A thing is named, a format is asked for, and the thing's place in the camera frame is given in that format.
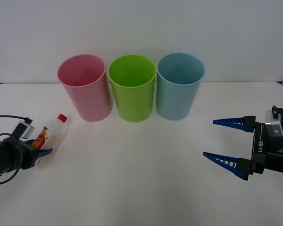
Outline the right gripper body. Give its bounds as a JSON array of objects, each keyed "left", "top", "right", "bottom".
[{"left": 250, "top": 121, "right": 283, "bottom": 175}]

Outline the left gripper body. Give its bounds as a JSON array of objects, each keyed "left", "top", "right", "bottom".
[{"left": 12, "top": 138, "right": 38, "bottom": 170}]

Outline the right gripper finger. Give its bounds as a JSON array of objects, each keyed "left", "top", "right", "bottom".
[
  {"left": 202, "top": 151, "right": 254, "bottom": 182},
  {"left": 212, "top": 115, "right": 257, "bottom": 133}
]

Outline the clear bottle with red cap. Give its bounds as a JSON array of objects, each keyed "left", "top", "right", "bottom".
[{"left": 30, "top": 113, "right": 69, "bottom": 169}]

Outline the pale blue plastic bin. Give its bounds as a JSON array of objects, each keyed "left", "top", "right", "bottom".
[{"left": 155, "top": 52, "right": 206, "bottom": 121}]

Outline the pink plastic bin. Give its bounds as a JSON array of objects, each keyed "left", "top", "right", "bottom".
[{"left": 57, "top": 54, "right": 114, "bottom": 122}]

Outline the yellow-green plastic bin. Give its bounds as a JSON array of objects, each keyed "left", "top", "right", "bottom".
[{"left": 107, "top": 54, "right": 157, "bottom": 123}]

